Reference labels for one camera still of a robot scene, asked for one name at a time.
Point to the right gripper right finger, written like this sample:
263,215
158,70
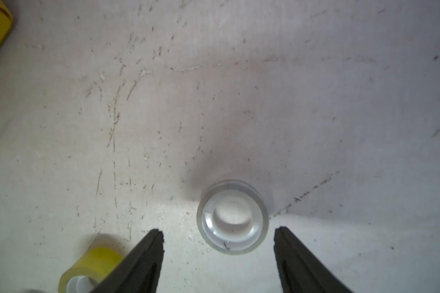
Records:
300,271

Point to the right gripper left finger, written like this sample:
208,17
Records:
139,271

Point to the yellow tape roll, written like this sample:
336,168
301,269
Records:
89,271

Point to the clear tape roll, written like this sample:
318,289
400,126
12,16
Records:
232,217

